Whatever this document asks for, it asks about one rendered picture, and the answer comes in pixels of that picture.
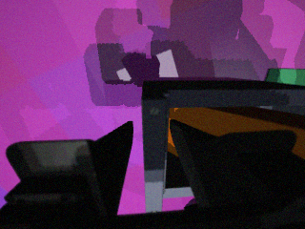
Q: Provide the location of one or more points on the orange l-shaped part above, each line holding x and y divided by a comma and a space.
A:
220, 121

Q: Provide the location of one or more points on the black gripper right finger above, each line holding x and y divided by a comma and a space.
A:
208, 159

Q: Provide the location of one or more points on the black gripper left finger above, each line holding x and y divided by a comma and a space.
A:
103, 162

